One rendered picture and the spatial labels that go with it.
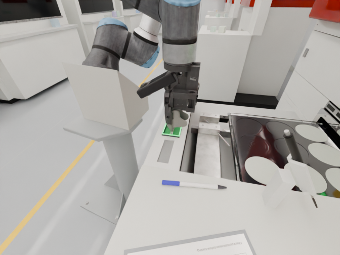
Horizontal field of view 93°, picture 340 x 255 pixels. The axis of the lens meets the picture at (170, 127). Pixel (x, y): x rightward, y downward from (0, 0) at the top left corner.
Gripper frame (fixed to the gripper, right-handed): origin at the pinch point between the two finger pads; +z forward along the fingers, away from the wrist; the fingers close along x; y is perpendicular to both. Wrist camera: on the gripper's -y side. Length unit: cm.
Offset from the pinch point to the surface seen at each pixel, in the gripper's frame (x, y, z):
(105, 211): 7, -52, 96
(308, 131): 17, 50, 7
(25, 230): -16, -102, 97
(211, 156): -0.9, 14.1, 9.3
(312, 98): 39, 58, 4
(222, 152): 7.8, 19.5, 15.3
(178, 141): -4.5, 3.6, 1.3
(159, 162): -13.1, 0.0, 1.4
